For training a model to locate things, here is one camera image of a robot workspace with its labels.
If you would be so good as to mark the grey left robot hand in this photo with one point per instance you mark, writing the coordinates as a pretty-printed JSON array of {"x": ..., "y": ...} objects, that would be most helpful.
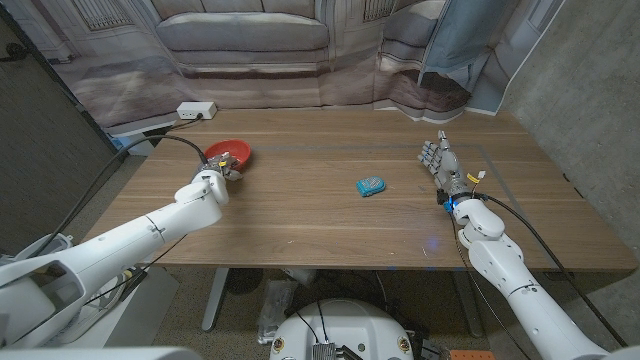
[{"x": 225, "y": 165}]

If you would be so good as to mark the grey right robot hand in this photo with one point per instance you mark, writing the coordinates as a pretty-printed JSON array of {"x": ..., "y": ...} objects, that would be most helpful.
[{"x": 447, "y": 167}]

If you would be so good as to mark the red plastic bowl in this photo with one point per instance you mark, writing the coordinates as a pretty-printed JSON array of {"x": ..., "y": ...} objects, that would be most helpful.
[{"x": 235, "y": 149}]

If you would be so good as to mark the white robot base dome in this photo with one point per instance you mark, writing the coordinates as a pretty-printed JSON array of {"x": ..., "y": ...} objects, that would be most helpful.
[{"x": 345, "y": 325}]

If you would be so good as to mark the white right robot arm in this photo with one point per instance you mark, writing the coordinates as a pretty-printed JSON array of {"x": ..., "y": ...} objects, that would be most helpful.
[{"x": 520, "y": 290}]

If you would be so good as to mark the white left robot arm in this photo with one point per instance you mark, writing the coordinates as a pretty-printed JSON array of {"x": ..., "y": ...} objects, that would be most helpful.
[{"x": 115, "y": 255}]

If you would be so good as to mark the blue phone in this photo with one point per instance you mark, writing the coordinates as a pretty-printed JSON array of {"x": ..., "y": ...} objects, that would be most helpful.
[{"x": 371, "y": 186}]

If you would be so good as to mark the left wrist tagged connector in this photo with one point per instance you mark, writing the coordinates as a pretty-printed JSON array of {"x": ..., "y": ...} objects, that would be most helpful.
[{"x": 222, "y": 162}]

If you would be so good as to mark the wrist tagged connector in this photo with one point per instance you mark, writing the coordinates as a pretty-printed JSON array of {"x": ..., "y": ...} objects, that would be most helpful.
[
  {"x": 473, "y": 177},
  {"x": 222, "y": 162}
]

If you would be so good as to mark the right wrist tagged connector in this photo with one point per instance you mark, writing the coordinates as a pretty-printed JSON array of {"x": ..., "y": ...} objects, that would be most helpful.
[{"x": 473, "y": 177}]

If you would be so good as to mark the white power strip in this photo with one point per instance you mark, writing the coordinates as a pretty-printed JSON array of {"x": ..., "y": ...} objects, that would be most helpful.
[{"x": 196, "y": 110}]

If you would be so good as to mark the printed living room backdrop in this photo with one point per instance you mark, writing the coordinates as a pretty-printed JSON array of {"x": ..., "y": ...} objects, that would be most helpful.
[{"x": 250, "y": 75}]

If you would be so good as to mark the black round floor object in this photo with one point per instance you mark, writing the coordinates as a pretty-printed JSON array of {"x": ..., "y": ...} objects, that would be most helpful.
[{"x": 245, "y": 281}]

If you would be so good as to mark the white table leg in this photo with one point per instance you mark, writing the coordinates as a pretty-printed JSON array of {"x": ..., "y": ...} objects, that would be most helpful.
[
  {"x": 467, "y": 305},
  {"x": 215, "y": 300}
]

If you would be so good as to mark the clear plastic bag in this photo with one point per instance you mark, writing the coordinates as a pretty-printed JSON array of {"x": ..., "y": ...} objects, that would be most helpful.
[{"x": 277, "y": 305}]

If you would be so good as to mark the white floor platform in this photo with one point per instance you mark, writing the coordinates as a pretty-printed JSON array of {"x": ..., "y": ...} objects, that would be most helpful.
[{"x": 140, "y": 315}]

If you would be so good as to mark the dark grey partition panel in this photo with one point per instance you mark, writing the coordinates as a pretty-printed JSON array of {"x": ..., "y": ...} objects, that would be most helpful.
[{"x": 45, "y": 165}]

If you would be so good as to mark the orange box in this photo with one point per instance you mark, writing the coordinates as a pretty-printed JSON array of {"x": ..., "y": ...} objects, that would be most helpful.
[{"x": 472, "y": 355}]

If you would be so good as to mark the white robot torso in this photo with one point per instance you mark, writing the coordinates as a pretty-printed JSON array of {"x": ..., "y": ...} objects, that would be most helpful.
[{"x": 75, "y": 355}]

